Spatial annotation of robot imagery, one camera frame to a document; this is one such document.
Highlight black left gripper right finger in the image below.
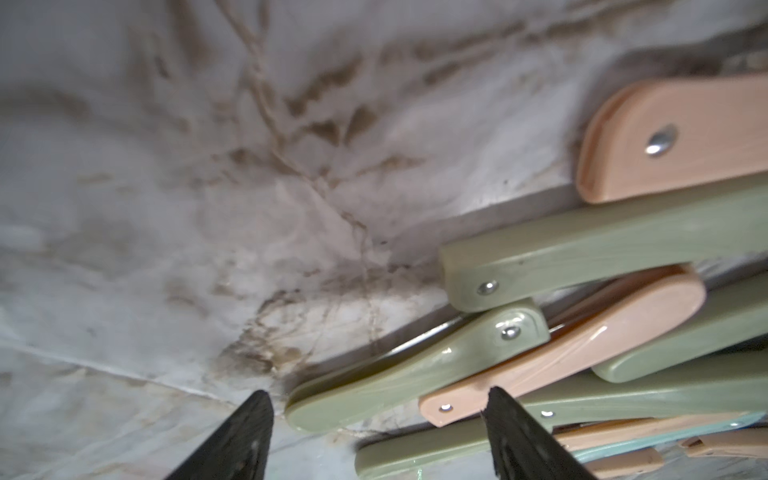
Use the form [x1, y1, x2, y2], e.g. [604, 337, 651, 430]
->
[481, 387, 595, 480]

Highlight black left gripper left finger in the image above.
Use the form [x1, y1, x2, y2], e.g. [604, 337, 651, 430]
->
[166, 390, 274, 480]

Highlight pink knife diagonal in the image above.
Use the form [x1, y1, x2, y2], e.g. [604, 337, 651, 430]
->
[419, 264, 707, 427]

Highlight pink knife middle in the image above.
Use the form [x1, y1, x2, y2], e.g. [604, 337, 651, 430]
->
[554, 412, 746, 452]

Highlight pink knife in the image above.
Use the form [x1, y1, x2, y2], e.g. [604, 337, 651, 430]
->
[554, 412, 746, 452]
[575, 73, 767, 204]

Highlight green knife lower left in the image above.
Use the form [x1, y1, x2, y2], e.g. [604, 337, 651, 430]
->
[354, 417, 490, 479]

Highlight green knife left long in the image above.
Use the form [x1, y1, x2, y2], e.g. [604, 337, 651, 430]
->
[285, 299, 550, 433]

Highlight green knife top wide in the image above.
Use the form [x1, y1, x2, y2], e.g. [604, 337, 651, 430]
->
[439, 173, 767, 312]

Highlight pink knife top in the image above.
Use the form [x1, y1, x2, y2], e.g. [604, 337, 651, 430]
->
[575, 73, 767, 204]

